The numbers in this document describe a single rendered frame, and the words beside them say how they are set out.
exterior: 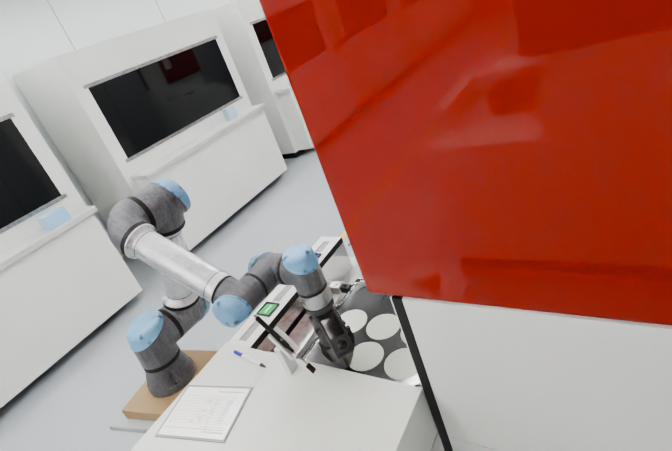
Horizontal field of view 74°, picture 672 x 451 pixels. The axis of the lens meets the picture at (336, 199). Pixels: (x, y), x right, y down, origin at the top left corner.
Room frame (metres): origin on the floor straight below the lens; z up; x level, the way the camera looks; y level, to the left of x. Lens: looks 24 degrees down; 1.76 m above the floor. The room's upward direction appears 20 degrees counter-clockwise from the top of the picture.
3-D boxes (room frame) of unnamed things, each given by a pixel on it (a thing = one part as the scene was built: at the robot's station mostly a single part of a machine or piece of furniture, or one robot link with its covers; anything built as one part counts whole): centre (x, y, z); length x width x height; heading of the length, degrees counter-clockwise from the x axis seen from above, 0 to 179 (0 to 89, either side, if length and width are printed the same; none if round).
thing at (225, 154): (4.79, 1.33, 1.00); 1.80 x 1.08 x 2.00; 141
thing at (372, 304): (0.99, 0.00, 0.90); 0.34 x 0.34 x 0.01; 51
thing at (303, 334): (1.14, 0.22, 0.87); 0.36 x 0.08 x 0.03; 141
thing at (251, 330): (1.27, 0.24, 0.89); 0.55 x 0.09 x 0.14; 141
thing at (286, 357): (0.87, 0.24, 1.03); 0.06 x 0.04 x 0.13; 51
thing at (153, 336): (1.17, 0.68, 1.01); 0.13 x 0.12 x 0.14; 141
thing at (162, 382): (1.16, 0.69, 0.90); 0.15 x 0.15 x 0.10
